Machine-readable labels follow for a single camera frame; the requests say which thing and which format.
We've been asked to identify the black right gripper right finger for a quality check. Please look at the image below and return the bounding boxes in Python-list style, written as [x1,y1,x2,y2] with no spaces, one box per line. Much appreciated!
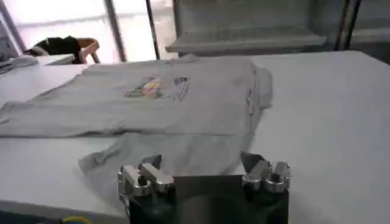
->
[239,150,292,194]

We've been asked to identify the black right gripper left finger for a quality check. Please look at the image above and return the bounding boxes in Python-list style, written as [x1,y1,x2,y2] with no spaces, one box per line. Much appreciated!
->
[117,154,175,198]

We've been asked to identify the grey printed t-shirt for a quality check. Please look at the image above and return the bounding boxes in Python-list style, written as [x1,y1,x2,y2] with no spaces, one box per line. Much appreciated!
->
[0,54,274,195]

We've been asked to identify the wooden chair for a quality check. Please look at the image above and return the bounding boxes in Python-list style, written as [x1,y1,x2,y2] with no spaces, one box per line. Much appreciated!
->
[76,38,101,65]

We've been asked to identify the small white side table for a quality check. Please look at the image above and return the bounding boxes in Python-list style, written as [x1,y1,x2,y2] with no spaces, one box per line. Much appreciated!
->
[35,54,76,66]

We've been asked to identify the thin black pole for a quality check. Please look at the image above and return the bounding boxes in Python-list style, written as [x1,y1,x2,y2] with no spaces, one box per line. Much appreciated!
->
[144,0,161,60]

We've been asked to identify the grey metal shelf rack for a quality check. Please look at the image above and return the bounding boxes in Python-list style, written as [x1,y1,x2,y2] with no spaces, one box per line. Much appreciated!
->
[165,0,390,65]

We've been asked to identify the black garment on chair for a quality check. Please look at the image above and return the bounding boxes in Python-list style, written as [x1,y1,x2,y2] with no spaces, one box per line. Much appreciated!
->
[23,35,83,65]

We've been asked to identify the yellow cable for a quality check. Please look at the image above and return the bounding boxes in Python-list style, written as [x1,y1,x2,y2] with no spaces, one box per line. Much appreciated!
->
[60,215,93,224]

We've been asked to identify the dark window frame post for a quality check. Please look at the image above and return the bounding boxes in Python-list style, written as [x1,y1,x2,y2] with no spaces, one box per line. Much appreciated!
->
[103,0,127,63]

